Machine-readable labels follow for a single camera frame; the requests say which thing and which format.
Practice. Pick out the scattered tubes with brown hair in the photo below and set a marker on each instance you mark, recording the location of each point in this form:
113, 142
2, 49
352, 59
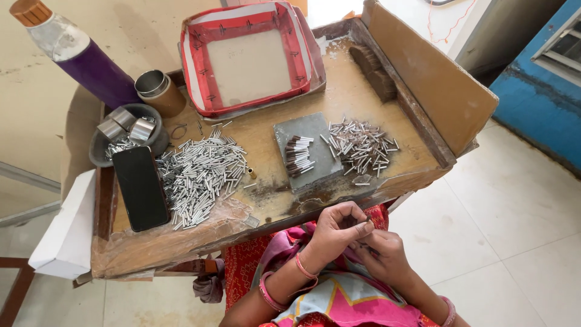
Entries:
361, 145

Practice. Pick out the pink right wrist bangle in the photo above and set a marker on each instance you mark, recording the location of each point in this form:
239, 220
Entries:
448, 311

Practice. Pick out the black smartphone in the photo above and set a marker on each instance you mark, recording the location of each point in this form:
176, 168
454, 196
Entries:
140, 188

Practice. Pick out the person's right hand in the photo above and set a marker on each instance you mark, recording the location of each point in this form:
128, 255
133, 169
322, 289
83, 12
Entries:
386, 261

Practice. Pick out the purple grey cloth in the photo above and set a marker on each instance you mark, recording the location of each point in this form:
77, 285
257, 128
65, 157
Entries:
209, 286

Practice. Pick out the steel cup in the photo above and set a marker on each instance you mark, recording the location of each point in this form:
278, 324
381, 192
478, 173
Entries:
151, 83

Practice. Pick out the white cardboard box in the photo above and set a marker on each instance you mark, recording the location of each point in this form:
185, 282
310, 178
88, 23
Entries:
66, 231

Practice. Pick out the pink patterned clothing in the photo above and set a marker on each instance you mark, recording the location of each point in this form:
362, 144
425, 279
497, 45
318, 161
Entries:
345, 295

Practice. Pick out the red white cardboard tray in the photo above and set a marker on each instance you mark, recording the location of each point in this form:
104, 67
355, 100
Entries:
204, 72

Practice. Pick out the brown wooden frame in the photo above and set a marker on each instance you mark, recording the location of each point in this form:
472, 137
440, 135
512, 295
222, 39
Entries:
16, 290

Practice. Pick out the row of bristle-filled tubes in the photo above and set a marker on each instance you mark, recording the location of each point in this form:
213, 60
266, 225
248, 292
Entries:
298, 155

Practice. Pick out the person's left hand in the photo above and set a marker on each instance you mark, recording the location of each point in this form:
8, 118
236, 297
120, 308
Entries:
333, 234

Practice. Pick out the purple bottle with brown cap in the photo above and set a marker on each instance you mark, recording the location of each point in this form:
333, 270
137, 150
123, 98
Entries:
86, 59

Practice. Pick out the brown cardboard tube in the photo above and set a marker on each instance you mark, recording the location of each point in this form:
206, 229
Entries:
165, 101

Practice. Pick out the wooden work tray table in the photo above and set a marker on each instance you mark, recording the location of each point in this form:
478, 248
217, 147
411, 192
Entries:
272, 200

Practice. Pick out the dark rubber band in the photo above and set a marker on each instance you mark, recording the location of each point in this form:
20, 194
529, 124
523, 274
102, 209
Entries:
178, 131

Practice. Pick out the blue metal door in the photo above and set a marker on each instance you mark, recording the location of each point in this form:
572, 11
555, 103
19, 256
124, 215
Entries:
540, 104

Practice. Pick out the small brass tube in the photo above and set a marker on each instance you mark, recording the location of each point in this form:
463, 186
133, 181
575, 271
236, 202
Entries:
251, 173

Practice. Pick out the small clear plastic piece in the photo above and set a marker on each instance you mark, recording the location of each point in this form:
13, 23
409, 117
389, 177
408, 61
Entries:
252, 221

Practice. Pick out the grey stone slab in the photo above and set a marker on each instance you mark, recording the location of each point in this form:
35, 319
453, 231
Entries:
317, 150

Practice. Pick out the brown cardboard side panel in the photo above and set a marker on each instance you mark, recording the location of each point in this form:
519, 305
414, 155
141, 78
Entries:
431, 81

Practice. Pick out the large pile of silver tubes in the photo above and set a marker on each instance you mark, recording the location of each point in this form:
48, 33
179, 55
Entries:
199, 175

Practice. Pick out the brown hair bundles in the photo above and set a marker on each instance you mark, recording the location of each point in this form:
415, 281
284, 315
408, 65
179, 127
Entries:
374, 72

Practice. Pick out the grey round bowl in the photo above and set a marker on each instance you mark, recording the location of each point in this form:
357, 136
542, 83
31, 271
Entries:
97, 154

